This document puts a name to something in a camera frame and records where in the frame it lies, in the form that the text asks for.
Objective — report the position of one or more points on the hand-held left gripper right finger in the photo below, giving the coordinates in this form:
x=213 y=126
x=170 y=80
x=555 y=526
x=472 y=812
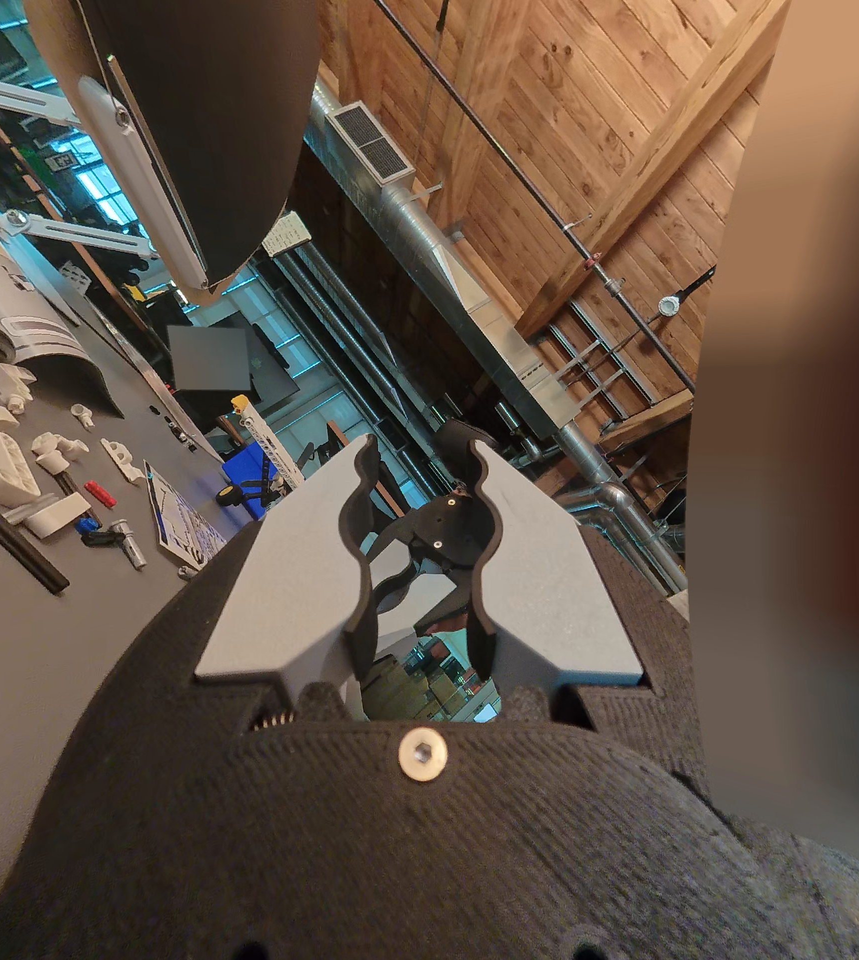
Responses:
x=549 y=592

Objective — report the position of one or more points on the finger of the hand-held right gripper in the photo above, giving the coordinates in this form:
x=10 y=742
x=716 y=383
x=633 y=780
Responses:
x=393 y=553
x=429 y=604

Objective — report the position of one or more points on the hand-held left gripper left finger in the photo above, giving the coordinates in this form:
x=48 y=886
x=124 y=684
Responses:
x=279 y=592

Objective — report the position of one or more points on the grey lego pin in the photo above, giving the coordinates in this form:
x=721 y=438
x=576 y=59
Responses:
x=129 y=544

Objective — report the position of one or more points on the small black lego connector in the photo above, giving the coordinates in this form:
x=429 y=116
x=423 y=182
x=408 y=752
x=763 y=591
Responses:
x=99 y=538

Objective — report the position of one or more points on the small blue lego pin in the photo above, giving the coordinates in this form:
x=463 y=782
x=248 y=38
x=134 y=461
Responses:
x=87 y=525

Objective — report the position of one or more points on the small red lego connector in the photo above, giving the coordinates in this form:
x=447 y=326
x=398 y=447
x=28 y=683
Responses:
x=99 y=492

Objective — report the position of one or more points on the short black lego rod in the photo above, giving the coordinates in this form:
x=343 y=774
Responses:
x=68 y=486

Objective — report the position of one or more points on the long black lego axle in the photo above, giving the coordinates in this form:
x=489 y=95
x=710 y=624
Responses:
x=21 y=551

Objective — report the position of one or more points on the open lego instruction booklet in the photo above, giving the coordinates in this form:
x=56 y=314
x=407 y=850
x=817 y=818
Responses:
x=17 y=319

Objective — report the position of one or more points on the yellow black wheel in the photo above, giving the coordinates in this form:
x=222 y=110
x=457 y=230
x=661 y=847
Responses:
x=230 y=496

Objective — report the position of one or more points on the printed sticker sheet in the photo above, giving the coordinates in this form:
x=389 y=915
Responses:
x=182 y=517

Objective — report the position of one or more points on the blue plastic bin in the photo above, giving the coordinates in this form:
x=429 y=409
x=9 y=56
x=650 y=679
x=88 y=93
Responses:
x=246 y=472

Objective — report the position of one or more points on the white perforated beam tower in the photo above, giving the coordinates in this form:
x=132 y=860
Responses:
x=268 y=441

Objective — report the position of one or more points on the black background monitor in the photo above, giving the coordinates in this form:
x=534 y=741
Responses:
x=276 y=375

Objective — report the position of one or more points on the white round ceiling sensor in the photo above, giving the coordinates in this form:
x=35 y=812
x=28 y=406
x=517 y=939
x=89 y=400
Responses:
x=669 y=305

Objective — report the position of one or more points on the white paper note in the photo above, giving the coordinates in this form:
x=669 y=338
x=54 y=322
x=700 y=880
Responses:
x=287 y=234

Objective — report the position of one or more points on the black ceiling pipe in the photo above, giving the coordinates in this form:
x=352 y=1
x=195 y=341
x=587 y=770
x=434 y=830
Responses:
x=527 y=180

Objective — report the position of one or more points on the white air vent grille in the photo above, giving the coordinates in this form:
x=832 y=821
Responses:
x=371 y=141

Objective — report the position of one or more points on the large black curved panel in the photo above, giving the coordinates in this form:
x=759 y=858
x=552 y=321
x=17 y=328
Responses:
x=204 y=127

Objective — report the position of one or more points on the grey wall pipes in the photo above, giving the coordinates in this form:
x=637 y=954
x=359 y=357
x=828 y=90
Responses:
x=347 y=337

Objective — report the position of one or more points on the silver metal air duct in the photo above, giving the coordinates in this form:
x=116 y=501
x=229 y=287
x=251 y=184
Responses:
x=467 y=281

